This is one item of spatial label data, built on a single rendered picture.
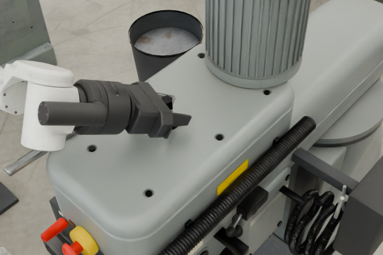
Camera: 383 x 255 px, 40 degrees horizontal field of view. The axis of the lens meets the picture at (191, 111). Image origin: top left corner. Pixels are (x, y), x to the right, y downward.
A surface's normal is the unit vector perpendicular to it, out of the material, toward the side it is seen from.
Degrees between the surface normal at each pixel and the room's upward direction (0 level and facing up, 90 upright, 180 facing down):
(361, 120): 0
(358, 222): 90
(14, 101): 75
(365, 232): 90
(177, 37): 0
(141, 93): 30
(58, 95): 67
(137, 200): 0
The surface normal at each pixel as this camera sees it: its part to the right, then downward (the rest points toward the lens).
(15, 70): -0.63, 0.02
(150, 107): 0.41, -0.80
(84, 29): -0.03, -0.70
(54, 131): 0.63, 0.22
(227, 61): -0.64, 0.56
